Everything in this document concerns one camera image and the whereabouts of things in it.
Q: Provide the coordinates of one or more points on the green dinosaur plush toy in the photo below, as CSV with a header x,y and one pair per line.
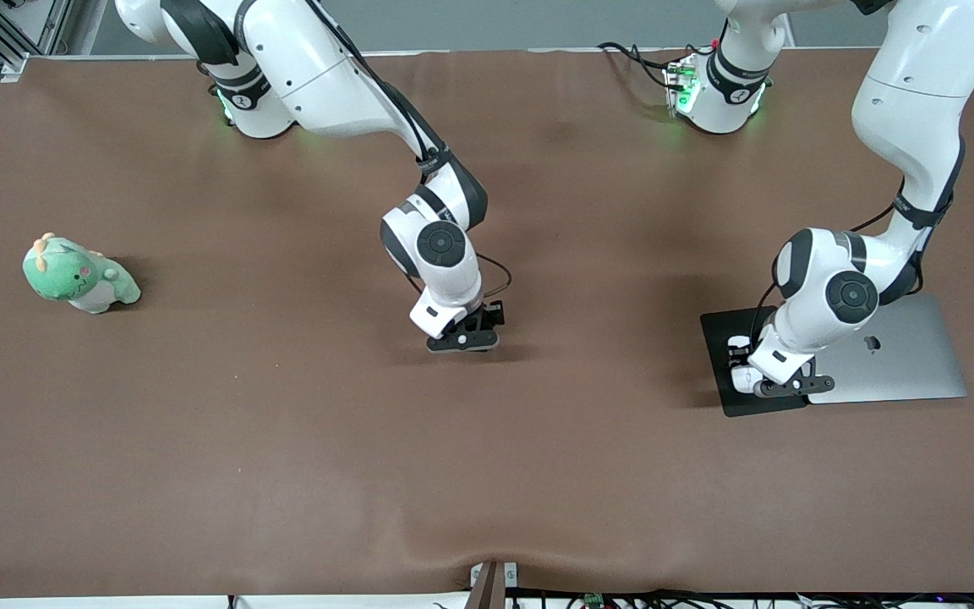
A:
x,y
73,275

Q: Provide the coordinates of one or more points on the brown table cover mat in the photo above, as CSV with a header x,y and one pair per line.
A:
x,y
369,440

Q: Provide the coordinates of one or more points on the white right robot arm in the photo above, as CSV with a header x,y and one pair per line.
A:
x,y
309,68

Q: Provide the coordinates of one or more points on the white computer mouse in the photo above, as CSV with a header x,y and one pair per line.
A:
x,y
743,381

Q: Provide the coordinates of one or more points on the silver closed laptop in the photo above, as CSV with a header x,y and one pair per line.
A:
x,y
910,364

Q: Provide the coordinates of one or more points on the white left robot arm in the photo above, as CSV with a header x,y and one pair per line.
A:
x,y
918,85

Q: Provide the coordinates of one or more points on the metal bracket with brown post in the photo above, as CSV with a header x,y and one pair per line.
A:
x,y
491,588

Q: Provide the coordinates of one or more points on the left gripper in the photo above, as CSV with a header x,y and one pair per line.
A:
x,y
754,341

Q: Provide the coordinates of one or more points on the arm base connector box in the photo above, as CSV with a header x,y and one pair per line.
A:
x,y
680,85

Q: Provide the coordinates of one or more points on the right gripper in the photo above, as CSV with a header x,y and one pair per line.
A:
x,y
493,314

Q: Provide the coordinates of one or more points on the black mouse pad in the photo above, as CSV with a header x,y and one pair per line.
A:
x,y
717,376

